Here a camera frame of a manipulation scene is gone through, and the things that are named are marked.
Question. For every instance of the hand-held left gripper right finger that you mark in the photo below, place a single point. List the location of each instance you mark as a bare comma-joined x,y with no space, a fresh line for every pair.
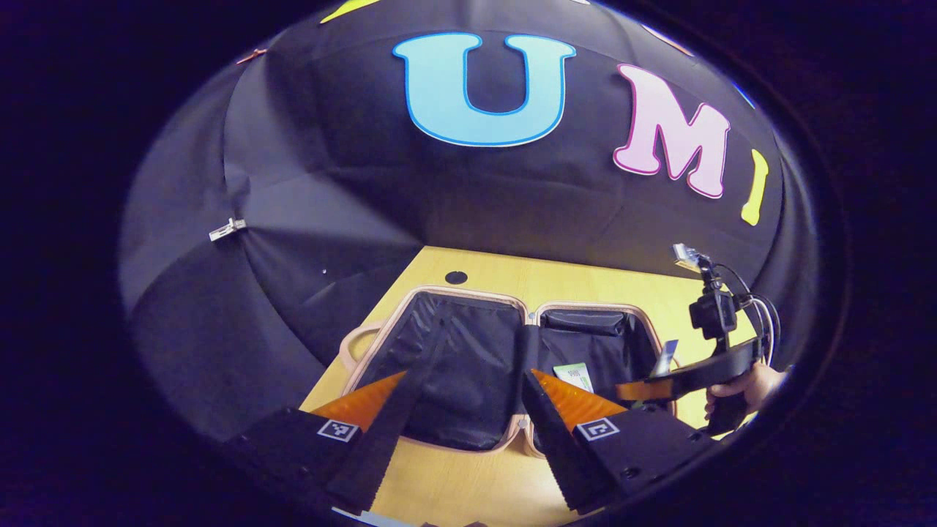
560,454

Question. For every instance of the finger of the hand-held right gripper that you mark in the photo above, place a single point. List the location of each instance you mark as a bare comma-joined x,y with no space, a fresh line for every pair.
681,384

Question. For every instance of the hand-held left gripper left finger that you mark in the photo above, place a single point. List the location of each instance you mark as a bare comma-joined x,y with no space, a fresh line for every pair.
381,446

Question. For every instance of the small white tube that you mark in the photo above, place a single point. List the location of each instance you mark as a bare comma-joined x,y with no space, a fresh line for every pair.
667,357

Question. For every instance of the white tube with green label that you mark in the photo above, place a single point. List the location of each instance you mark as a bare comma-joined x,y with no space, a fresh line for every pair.
573,375

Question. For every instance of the pink suitcase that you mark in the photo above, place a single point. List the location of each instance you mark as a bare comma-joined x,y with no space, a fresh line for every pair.
468,366

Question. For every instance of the silver backdrop clip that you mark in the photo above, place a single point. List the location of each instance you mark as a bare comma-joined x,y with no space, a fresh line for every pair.
227,229

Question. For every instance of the red backdrop clip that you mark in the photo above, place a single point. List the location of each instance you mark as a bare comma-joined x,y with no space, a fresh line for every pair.
252,55

